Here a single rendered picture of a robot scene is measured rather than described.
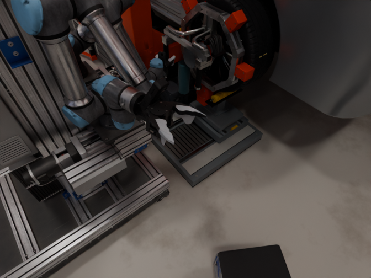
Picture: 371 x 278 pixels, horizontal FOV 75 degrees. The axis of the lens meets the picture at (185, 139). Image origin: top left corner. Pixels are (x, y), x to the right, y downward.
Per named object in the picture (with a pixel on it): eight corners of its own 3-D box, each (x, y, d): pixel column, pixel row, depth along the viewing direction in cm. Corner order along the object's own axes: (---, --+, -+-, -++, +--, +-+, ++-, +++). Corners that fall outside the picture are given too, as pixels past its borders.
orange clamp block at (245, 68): (242, 70, 157) (252, 78, 152) (233, 75, 153) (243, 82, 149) (244, 61, 151) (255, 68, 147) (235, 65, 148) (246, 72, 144)
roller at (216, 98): (239, 90, 196) (240, 85, 192) (212, 105, 184) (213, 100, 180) (234, 87, 199) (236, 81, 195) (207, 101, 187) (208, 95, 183)
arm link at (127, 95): (136, 82, 76) (116, 92, 71) (147, 88, 74) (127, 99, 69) (137, 102, 81) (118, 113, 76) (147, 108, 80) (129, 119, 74)
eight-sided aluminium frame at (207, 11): (234, 100, 174) (251, 23, 133) (227, 103, 171) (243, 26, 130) (186, 65, 201) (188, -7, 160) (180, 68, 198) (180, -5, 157)
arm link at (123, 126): (146, 117, 93) (142, 95, 84) (124, 135, 87) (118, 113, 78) (131, 109, 96) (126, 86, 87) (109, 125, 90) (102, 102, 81)
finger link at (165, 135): (173, 155, 65) (165, 132, 71) (175, 139, 61) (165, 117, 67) (162, 157, 64) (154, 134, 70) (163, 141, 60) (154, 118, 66)
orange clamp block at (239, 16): (238, 29, 143) (248, 20, 135) (229, 33, 140) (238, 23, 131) (233, 19, 143) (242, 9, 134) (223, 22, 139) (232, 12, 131)
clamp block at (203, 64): (211, 64, 145) (212, 57, 141) (200, 70, 142) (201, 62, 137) (206, 60, 148) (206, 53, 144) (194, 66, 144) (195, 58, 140)
